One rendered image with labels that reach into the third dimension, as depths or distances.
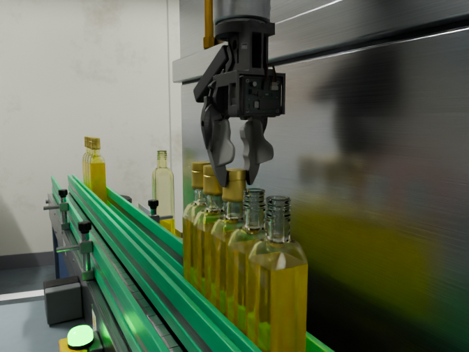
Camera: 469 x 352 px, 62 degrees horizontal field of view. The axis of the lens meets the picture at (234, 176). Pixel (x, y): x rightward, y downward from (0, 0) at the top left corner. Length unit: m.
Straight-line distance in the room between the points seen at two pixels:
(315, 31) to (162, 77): 3.04
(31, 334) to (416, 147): 0.89
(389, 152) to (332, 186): 0.11
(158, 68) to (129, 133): 0.62
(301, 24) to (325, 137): 0.18
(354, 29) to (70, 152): 3.19
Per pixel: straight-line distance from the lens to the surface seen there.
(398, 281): 0.52
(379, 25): 0.54
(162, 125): 3.60
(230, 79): 0.50
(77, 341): 0.81
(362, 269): 0.56
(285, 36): 0.69
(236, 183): 0.55
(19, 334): 1.08
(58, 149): 3.60
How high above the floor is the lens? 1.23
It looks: 8 degrees down
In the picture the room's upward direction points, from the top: straight up
